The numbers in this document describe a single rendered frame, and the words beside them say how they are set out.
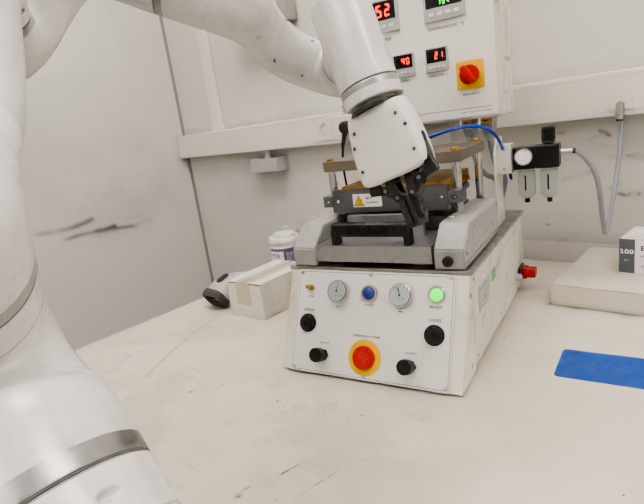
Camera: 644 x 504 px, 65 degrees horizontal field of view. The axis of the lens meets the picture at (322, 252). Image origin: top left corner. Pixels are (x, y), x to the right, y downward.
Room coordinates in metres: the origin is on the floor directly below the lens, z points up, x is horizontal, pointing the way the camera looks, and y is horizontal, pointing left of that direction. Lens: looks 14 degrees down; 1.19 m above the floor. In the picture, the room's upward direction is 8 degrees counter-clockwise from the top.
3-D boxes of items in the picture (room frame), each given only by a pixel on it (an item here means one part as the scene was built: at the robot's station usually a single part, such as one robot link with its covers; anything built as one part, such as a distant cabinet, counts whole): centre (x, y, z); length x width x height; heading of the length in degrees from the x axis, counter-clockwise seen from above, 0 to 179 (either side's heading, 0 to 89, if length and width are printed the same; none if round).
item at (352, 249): (0.98, -0.16, 0.97); 0.30 x 0.22 x 0.08; 148
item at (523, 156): (1.01, -0.44, 1.05); 0.15 x 0.05 x 0.15; 58
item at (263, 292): (1.25, 0.14, 0.80); 0.19 x 0.13 x 0.09; 136
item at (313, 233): (1.03, -0.03, 0.96); 0.25 x 0.05 x 0.07; 148
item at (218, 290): (1.34, 0.24, 0.79); 0.20 x 0.08 x 0.08; 136
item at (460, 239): (0.88, -0.26, 0.96); 0.26 x 0.05 x 0.07; 148
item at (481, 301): (1.00, -0.20, 0.84); 0.53 x 0.37 x 0.17; 148
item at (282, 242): (1.43, 0.10, 0.82); 0.09 x 0.09 x 0.15
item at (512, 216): (1.05, -0.21, 0.93); 0.46 x 0.35 x 0.01; 148
